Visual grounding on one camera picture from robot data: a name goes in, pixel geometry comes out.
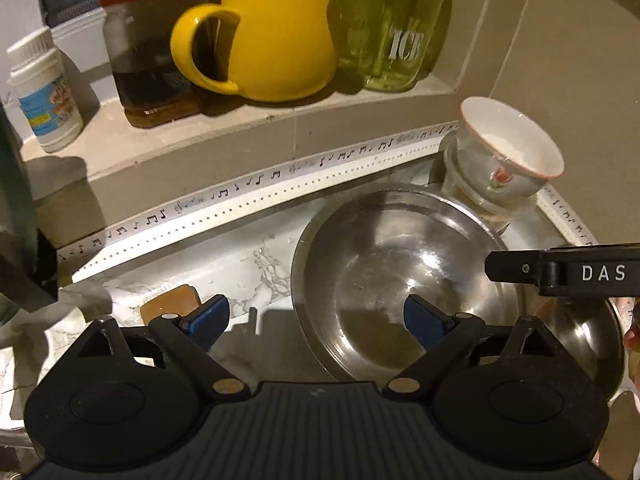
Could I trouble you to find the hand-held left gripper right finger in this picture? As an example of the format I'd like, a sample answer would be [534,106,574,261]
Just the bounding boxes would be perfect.
[382,294,583,403]

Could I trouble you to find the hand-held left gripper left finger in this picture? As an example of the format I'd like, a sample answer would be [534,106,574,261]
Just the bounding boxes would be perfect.
[37,294,251,403]

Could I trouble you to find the white labelled plastic bottle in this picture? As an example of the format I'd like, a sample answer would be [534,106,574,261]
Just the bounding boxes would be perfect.
[7,26,84,154]

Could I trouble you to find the music note sealing tape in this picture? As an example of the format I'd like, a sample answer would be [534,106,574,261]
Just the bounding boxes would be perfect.
[56,120,603,282]

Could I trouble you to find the yellow mug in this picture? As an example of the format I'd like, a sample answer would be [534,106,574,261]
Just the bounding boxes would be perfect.
[169,0,339,104]

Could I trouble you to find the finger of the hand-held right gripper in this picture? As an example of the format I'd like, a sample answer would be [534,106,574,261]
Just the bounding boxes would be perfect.
[484,248,553,284]

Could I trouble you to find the small floral bowl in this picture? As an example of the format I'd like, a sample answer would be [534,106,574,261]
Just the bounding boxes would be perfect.
[457,95,566,199]

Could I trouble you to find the clear glass container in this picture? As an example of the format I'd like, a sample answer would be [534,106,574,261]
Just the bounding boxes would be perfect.
[442,132,547,227]

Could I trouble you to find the stainless steel bowl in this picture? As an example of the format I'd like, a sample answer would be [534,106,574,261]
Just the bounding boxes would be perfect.
[289,184,627,402]

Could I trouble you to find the brown sponge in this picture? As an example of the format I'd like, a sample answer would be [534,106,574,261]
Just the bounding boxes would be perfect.
[139,283,204,326]

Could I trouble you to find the dark jar with red lid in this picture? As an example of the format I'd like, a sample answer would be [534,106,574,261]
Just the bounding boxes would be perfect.
[99,0,211,129]

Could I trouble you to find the green glass jar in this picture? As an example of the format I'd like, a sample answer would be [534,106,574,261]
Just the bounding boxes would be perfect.
[327,0,452,94]

